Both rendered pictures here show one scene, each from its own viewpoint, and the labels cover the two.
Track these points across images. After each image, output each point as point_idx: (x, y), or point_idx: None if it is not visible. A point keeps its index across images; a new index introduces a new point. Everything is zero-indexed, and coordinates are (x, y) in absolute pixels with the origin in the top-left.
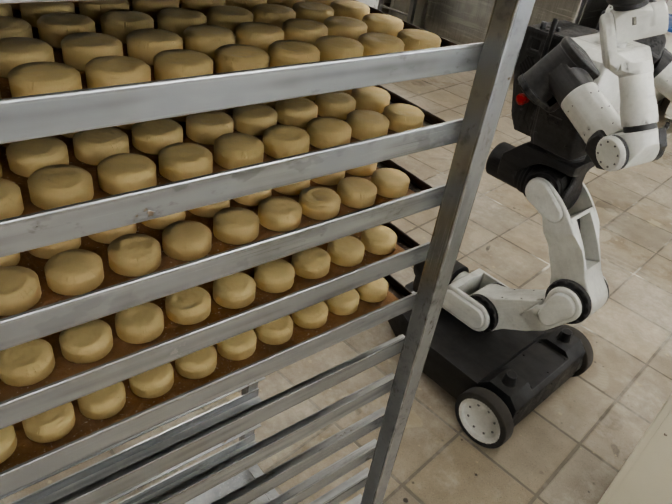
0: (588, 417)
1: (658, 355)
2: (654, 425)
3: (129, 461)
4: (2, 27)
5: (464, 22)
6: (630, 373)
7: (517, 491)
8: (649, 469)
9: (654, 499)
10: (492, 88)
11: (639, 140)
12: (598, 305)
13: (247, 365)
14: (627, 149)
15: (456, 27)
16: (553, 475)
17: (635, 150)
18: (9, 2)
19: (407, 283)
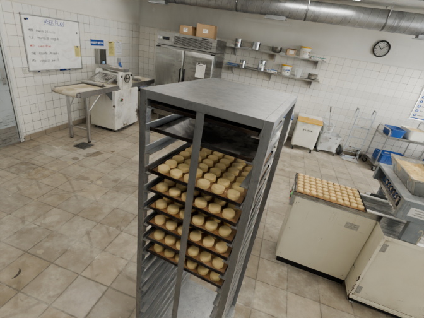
0: (260, 230)
1: (268, 206)
2: (286, 226)
3: (169, 289)
4: None
5: None
6: (264, 214)
7: (254, 257)
8: (287, 238)
9: (289, 245)
10: (274, 171)
11: (271, 160)
12: (260, 199)
13: (244, 240)
14: (269, 163)
15: (166, 111)
16: (260, 250)
17: (271, 163)
18: None
19: None
